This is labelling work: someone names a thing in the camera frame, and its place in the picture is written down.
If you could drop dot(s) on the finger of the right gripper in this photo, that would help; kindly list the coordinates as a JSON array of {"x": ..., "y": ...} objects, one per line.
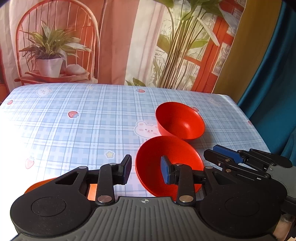
[
  {"x": 228, "y": 163},
  {"x": 229, "y": 153}
]

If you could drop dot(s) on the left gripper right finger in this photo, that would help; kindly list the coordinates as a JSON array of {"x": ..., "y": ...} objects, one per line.
[{"x": 182, "y": 176}]

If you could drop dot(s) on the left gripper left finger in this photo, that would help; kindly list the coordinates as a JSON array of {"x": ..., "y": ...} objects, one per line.
[{"x": 110, "y": 175}]

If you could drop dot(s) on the red round bowl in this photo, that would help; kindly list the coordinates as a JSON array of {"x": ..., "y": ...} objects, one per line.
[
  {"x": 148, "y": 163},
  {"x": 179, "y": 120}
]

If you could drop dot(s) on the person right hand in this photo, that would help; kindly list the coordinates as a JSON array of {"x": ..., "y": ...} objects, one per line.
[{"x": 283, "y": 227}]

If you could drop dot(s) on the teal curtain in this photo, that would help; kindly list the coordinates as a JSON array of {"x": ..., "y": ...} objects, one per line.
[{"x": 269, "y": 100}]

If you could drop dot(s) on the blue plaid tablecloth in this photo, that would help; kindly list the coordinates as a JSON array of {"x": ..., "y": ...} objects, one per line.
[{"x": 50, "y": 129}]

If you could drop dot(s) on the printed room scene backdrop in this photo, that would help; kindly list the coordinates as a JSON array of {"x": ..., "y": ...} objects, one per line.
[{"x": 165, "y": 44}]

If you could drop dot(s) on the yellow wooden panel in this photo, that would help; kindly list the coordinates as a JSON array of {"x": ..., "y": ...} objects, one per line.
[{"x": 252, "y": 38}]

